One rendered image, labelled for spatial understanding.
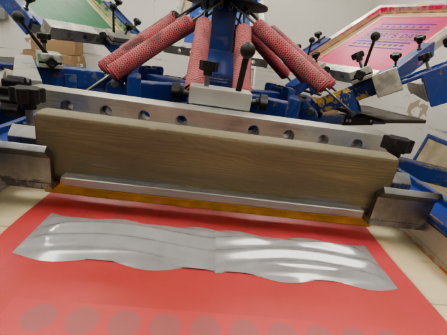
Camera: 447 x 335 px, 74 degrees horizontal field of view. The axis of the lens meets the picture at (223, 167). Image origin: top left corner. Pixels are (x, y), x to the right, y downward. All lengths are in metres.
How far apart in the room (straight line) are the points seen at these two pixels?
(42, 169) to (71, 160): 0.03
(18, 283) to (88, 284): 0.05
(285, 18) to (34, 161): 4.35
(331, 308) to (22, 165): 0.34
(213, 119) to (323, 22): 4.22
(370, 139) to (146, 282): 0.50
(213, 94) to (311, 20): 4.11
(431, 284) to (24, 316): 0.36
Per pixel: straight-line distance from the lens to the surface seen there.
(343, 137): 0.62
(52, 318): 0.26
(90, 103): 0.59
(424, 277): 0.40
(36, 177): 0.38
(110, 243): 0.31
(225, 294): 0.27
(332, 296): 0.31
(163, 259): 0.29
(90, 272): 0.29
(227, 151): 0.33
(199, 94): 0.60
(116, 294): 0.27
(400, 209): 0.41
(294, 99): 0.99
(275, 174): 0.35
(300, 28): 4.63
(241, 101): 0.61
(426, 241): 0.44
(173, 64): 4.49
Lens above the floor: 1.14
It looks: 21 degrees down
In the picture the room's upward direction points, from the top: 9 degrees clockwise
